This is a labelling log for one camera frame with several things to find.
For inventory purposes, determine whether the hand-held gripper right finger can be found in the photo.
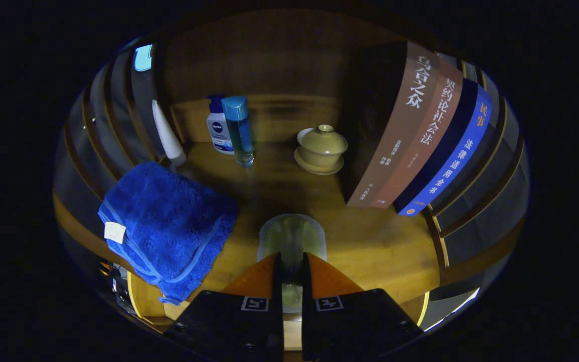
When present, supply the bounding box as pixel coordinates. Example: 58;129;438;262
302;252;423;362

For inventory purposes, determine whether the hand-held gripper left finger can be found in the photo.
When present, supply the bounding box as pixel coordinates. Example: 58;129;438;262
163;253;284;362

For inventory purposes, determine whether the wooden countertop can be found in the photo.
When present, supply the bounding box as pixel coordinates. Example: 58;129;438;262
53;141;443;322

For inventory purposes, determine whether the wooden cabinet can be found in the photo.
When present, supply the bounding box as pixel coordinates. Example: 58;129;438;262
53;10;529;352

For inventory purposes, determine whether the blue folded towel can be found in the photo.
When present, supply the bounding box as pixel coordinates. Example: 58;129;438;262
98;161;240;306

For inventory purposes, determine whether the beige lidded tea cup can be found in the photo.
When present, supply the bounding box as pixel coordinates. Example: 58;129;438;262
294;124;349;175

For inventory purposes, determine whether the teal clear bottle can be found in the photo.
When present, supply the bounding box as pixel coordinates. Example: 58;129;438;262
221;96;255;167

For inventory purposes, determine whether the white pump bottle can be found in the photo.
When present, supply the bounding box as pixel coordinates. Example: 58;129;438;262
206;94;235;155

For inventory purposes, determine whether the white tube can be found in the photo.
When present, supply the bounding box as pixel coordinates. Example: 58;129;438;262
151;99;187;167

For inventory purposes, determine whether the dark brown book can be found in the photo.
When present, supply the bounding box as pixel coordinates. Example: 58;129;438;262
342;40;440;208

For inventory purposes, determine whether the reddish brown book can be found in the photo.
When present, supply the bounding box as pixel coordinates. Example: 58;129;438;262
370;70;464;209

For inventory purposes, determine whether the blue book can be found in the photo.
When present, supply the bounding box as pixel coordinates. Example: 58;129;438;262
394;84;494;217

